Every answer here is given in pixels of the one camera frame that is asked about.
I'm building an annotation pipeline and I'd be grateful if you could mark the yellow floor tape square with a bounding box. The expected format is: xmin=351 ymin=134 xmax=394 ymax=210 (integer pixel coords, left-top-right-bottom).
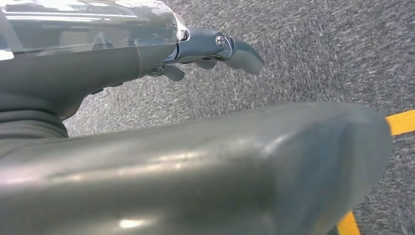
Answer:
xmin=336 ymin=109 xmax=415 ymax=235

